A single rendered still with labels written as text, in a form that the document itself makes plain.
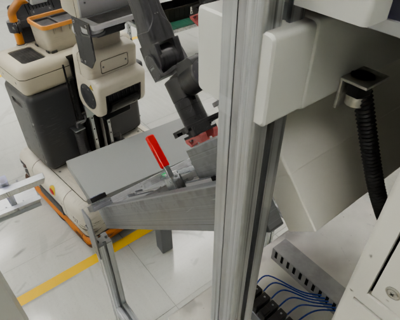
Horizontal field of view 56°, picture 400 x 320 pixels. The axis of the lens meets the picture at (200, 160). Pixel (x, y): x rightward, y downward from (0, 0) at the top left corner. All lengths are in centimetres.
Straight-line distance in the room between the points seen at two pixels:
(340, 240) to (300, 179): 78
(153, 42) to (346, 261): 74
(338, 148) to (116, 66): 118
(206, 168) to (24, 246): 158
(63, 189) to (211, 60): 156
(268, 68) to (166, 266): 157
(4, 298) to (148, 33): 64
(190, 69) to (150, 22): 13
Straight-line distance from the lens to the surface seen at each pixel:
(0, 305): 97
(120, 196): 105
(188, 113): 80
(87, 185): 130
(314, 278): 99
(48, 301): 179
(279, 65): 25
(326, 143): 40
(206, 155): 50
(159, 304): 168
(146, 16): 81
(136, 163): 135
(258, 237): 39
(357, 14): 23
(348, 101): 33
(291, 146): 37
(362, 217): 122
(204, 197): 47
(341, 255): 111
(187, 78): 76
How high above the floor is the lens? 147
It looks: 40 degrees down
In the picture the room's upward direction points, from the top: straight up
